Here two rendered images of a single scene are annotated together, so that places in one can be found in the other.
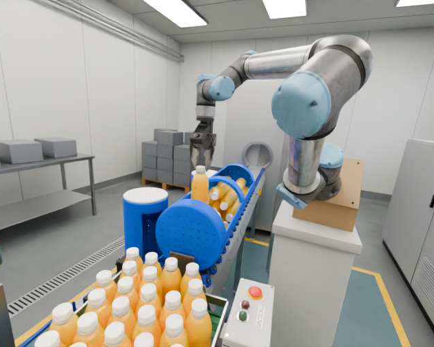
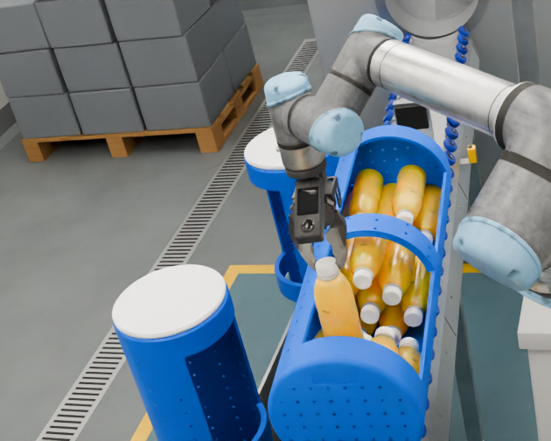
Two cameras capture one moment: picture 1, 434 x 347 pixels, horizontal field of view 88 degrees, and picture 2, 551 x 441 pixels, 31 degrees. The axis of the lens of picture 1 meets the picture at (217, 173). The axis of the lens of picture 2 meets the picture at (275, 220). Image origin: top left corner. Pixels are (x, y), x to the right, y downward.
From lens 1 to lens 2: 97 cm
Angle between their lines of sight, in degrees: 16
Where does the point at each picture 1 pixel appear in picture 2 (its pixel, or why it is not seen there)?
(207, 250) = (394, 430)
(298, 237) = not seen: outside the picture
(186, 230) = (338, 406)
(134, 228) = (176, 394)
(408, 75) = not seen: outside the picture
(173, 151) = (107, 14)
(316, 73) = (508, 226)
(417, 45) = not seen: outside the picture
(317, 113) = (524, 280)
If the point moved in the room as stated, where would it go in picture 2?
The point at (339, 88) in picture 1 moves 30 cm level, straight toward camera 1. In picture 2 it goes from (547, 234) to (500, 403)
